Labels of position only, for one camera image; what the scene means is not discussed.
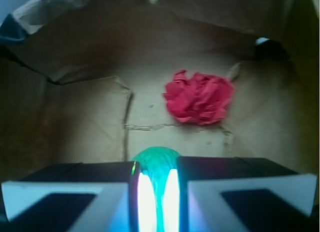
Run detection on green dimpled ball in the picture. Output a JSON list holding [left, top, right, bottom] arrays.
[[132, 146, 181, 231]]

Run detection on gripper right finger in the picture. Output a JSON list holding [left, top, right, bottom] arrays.
[[163, 156, 318, 231]]

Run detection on brown paper bag tray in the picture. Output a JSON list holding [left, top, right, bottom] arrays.
[[0, 0, 320, 180]]

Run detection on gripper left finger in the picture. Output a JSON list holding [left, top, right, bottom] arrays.
[[0, 162, 157, 231]]

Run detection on crumpled red paper ball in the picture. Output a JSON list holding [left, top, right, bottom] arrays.
[[163, 70, 235, 125]]

